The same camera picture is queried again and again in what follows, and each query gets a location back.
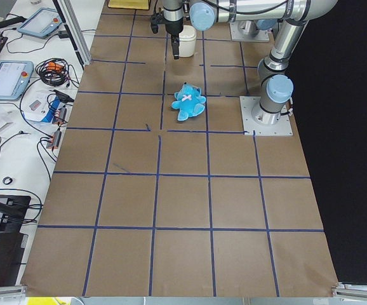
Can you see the upper teach pendant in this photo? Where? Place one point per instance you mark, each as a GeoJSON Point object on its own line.
{"type": "Point", "coordinates": [41, 24]}

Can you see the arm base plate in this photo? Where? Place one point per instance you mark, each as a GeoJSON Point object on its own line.
{"type": "Point", "coordinates": [257, 122]}
{"type": "Point", "coordinates": [248, 31]}

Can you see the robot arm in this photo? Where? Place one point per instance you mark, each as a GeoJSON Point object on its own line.
{"type": "Point", "coordinates": [276, 88]}
{"type": "Point", "coordinates": [204, 14]}

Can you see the white box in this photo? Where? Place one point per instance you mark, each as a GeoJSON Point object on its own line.
{"type": "Point", "coordinates": [41, 107]}

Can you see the corner aluminium bracket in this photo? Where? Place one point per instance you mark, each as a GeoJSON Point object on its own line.
{"type": "Point", "coordinates": [13, 291]}
{"type": "Point", "coordinates": [350, 291]}

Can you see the blue teddy bear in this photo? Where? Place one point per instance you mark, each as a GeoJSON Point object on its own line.
{"type": "Point", "coordinates": [189, 102]}

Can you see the teach pendant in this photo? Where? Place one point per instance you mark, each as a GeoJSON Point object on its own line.
{"type": "Point", "coordinates": [14, 77]}
{"type": "Point", "coordinates": [41, 24]}

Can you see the lower teach pendant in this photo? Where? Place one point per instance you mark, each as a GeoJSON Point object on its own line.
{"type": "Point", "coordinates": [14, 77]}

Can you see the aluminium frame post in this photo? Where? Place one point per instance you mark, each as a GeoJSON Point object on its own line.
{"type": "Point", "coordinates": [75, 34]}

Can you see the white trash can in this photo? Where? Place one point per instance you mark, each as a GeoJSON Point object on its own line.
{"type": "Point", "coordinates": [187, 40]}

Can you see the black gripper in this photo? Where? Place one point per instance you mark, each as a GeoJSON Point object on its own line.
{"type": "Point", "coordinates": [174, 27]}

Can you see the left corner aluminium bracket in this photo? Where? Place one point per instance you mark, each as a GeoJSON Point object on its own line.
{"type": "Point", "coordinates": [13, 291]}

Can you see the right corner aluminium bracket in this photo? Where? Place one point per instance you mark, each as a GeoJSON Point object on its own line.
{"type": "Point", "coordinates": [350, 291]}

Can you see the yellow box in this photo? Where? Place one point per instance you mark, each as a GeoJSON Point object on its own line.
{"type": "Point", "coordinates": [129, 4]}

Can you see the orange connector block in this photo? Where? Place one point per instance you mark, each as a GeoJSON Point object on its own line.
{"type": "Point", "coordinates": [54, 142]}

